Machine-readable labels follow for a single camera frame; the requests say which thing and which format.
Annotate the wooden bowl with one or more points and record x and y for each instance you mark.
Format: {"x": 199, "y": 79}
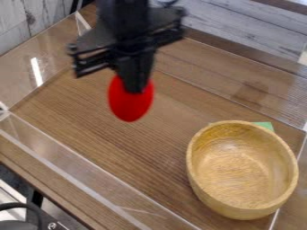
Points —
{"x": 242, "y": 169}

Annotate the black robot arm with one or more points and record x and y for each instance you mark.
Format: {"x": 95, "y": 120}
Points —
{"x": 131, "y": 30}

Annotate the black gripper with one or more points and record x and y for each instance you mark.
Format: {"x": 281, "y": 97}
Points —
{"x": 123, "y": 41}

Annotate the clear acrylic corner bracket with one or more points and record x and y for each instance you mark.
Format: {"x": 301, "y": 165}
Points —
{"x": 82, "y": 24}

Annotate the clear acrylic front wall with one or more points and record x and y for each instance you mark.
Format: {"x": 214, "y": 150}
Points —
{"x": 102, "y": 200}

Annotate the green felt piece behind bowl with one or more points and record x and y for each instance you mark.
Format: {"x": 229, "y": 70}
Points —
{"x": 266, "y": 125}

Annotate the red felt strawberry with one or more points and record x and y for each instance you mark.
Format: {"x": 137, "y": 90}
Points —
{"x": 129, "y": 106}

